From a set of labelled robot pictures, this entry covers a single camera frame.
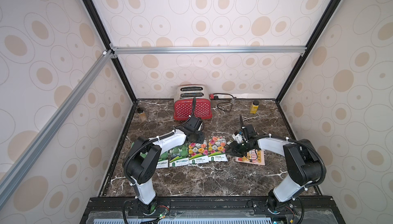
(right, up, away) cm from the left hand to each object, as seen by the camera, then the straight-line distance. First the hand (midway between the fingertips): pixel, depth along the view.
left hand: (206, 137), depth 91 cm
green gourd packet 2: (-16, -11, -1) cm, 20 cm away
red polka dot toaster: (-14, +24, +3) cm, 28 cm away
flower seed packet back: (+6, -8, +3) cm, 10 cm away
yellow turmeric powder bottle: (+34, +19, +15) cm, 42 cm away
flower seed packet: (-5, -10, +1) cm, 11 cm away
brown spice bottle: (-43, +12, +13) cm, 47 cm away
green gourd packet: (-25, -13, -3) cm, 29 cm away
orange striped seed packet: (+28, -12, 0) cm, 30 cm away
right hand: (+16, -9, 0) cm, 18 cm away
